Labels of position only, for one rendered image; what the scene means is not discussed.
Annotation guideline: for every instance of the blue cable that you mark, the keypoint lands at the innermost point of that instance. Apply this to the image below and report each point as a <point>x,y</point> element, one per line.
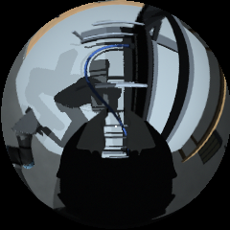
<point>94,91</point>

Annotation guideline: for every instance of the black network patch panel rack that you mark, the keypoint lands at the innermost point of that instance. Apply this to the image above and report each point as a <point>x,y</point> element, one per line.
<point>145,58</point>

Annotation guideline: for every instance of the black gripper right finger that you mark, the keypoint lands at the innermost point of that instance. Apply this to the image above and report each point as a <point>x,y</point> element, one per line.
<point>142,136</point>

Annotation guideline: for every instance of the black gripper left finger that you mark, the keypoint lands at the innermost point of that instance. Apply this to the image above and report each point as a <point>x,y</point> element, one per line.
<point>89,137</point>

